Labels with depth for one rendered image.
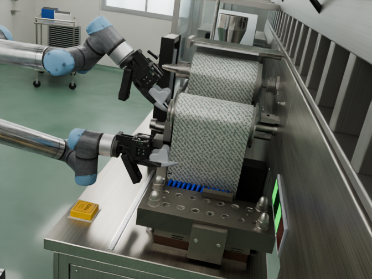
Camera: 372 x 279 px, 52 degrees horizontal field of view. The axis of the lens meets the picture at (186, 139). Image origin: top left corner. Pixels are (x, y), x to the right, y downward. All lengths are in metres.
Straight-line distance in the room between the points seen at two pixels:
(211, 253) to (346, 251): 0.70
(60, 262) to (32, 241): 1.45
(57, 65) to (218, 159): 0.56
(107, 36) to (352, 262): 0.99
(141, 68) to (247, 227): 0.59
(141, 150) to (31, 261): 1.47
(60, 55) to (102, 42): 0.15
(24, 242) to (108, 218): 1.45
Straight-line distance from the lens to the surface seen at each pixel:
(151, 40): 6.93
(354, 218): 0.47
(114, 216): 1.31
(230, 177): 1.25
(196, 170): 1.25
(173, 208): 1.14
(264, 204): 1.20
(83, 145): 1.28
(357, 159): 0.52
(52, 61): 1.18
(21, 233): 2.78
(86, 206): 1.31
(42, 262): 2.54
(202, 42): 1.44
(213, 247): 1.13
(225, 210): 1.18
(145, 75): 1.25
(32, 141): 1.35
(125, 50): 1.25
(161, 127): 1.30
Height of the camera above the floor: 1.64
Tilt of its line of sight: 22 degrees down
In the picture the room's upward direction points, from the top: 8 degrees clockwise
